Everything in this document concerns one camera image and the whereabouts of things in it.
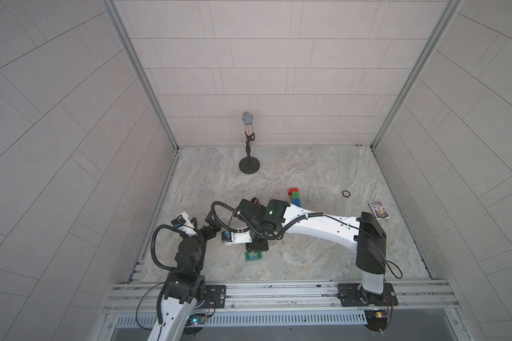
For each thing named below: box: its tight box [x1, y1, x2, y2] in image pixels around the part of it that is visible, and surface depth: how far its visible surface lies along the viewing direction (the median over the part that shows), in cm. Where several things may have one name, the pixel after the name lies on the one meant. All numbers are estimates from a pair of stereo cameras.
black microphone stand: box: [238, 131, 261, 175], surface depth 110 cm
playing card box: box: [367, 199, 390, 221], surface depth 93 cm
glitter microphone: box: [241, 110, 254, 136], surface depth 88 cm
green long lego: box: [244, 251, 263, 263], surface depth 77 cm
